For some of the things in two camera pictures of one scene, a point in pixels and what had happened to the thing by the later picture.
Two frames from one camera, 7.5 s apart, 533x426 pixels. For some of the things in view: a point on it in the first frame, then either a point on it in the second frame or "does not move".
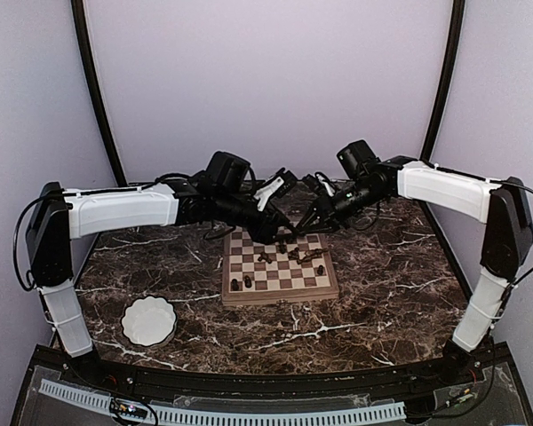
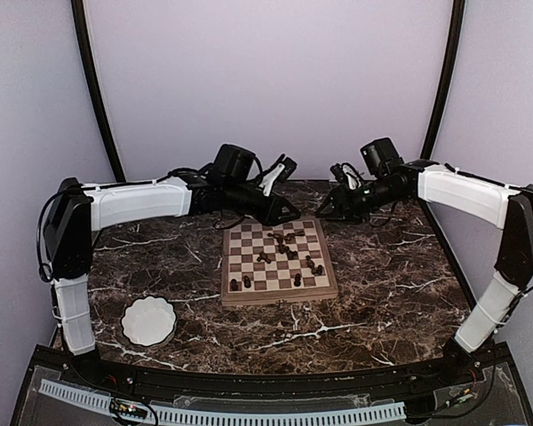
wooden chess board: (297, 269) does not move
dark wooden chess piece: (311, 255) → (311, 264)
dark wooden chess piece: (265, 256) does not move
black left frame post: (81, 23) does not move
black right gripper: (330, 219) → (338, 215)
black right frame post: (446, 79) does not move
